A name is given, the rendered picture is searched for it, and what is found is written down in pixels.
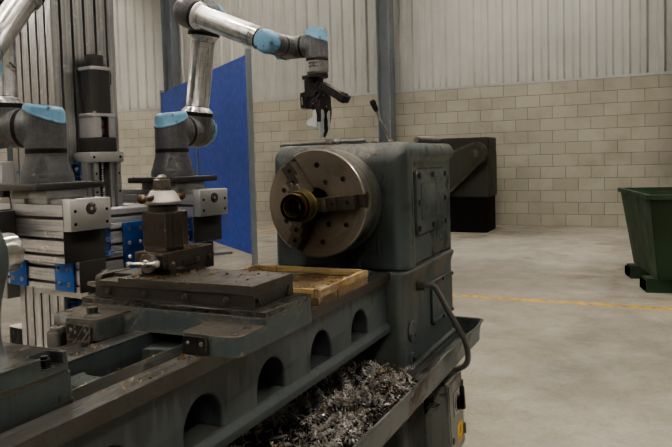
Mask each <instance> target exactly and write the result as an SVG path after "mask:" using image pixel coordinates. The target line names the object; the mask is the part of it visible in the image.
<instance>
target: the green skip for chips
mask: <svg viewBox="0 0 672 447"><path fill-rule="evenodd" d="M618 192H621V196H622V201H623V207H624V212H625V218H626V223H627V228H628V234H629V239H630V245H631V250H632V256H633V261H634V263H627V265H625V274H626V275H627V276H628V277H629V278H631V279H640V287H641V288H642V289H643V290H644V291H645V292H646V293H672V187H626V188H618Z"/></svg>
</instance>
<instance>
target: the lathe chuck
mask: <svg viewBox="0 0 672 447"><path fill-rule="evenodd" d="M335 151H336V152H335ZM294 158H295V159H296V161H297V162H298V164H299V166H300V167H301V169H302V171H303V172H304V174H305V175H306V177H307V179H308V180H309V182H310V184H311V185H312V187H313V188H319V190H318V191H317V192H315V193H314V194H313V195H314V196H315V198H316V197H317V194H318V192H319V191H320V190H321V189H322V190H323V191H325V192H326V193H327V195H328V196H343V195H358V194H367V199H368V207H367V208H357V209H349V210H337V211H329V212H328V214H327V215H326V216H324V215H322V214H321V213H320V212H317V213H316V214H317V215H319V216H321V218H322V219H316V221H315V223H314V225H313V228H312V230H311V232H310V235H309V237H308V239H307V242H306V244H305V246H304V249H303V251H302V254H303V255H305V256H309V257H314V258H325V257H331V256H334V255H337V254H340V253H343V252H346V251H349V250H351V249H353V248H354V247H356V246H357V245H359V244H360V243H361V242H362V241H363V240H364V239H365V238H366V237H367V236H368V234H369V233H370V231H371V229H372V227H373V225H374V222H375V219H376V216H377V209H378V197H377V191H376V187H375V184H374V181H373V179H372V177H371V175H370V173H369V172H368V170H367V169H366V168H365V167H364V165H363V164H362V163H361V162H360V161H358V160H357V159H356V158H354V157H353V156H351V155H349V154H347V153H345V152H342V151H338V150H332V151H330V149H314V150H307V151H303V152H300V153H298V154H296V155H294ZM285 165H286V163H284V164H283V165H282V166H281V168H280V169H279V170H278V172H277V174H276V176H275V178H274V180H273V183H272V186H271V190H270V197H269V206H270V214H271V218H272V221H273V224H274V226H275V228H276V230H277V232H278V234H279V235H280V237H281V238H282V239H283V241H284V242H285V243H286V244H287V242H288V239H289V237H290V234H291V232H290V231H289V230H290V227H291V225H292V223H290V221H289V220H287V219H285V218H284V217H283V215H282V213H281V210H280V204H281V201H282V199H283V198H284V197H285V196H286V195H289V194H288V192H287V191H288V190H289V188H288V186H287V185H286V183H285V182H286V181H288V180H287V179H286V177H285V175H284V174H283V172H282V170H281V169H282V168H283V167H284V166H285ZM362 235H364V236H363V238H362V239H361V240H360V241H359V242H357V240H358V239H359V238H360V237H361V236H362ZM356 242H357V243H356ZM287 245H288V244H287ZM288 246H290V245H288ZM290 247H291V248H292V246H290Z"/></svg>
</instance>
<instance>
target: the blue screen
mask: <svg viewBox="0 0 672 447"><path fill-rule="evenodd" d="M187 86H188V81H187V82H185V83H183V84H181V85H179V86H176V87H174V88H172V89H170V90H168V91H166V92H163V90H160V113H167V112H178V111H181V110H182V109H183V108H184V107H185V106H186V99H187ZM209 108H210V110H211V111H212V112H213V118H212V119H213V120H214V121H215V124H217V136H216V138H215V140H214V141H213V143H211V144H210V145H209V146H206V147H201V148H194V147H189V157H190V160H191V163H192V167H193V169H194V174H195V175H217V181H204V182H205V188H227V200H228V214H221V227H222V239H217V240H212V241H214V242H217V243H220V244H223V245H226V246H229V247H232V248H235V249H238V250H240V251H243V252H246V253H249V254H252V265H255V264H258V246H257V215H256V185H255V154H254V123H253V93H252V62H251V49H250V48H246V49H245V55H243V56H241V57H239V58H237V59H235V60H233V61H230V62H228V63H226V64H224V65H222V66H220V67H217V68H215V69H213V70H212V81H211V93H210V104H209Z"/></svg>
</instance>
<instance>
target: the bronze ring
mask: <svg viewBox="0 0 672 447"><path fill-rule="evenodd" d="M299 204H300V209H299ZM280 210H281V213H282V215H283V217H284V218H285V219H287V220H289V221H294V222H300V223H305V222H309V221H311V220H312V219H313V218H314V217H315V215H316V213H317V210H318V203H317V200H316V198H315V196H314V195H313V194H312V193H311V192H310V191H308V190H304V189H300V190H296V191H295V192H292V193H290V194H289V195H286V196H285V197H284V198H283V199H282V201H281V204H280Z"/></svg>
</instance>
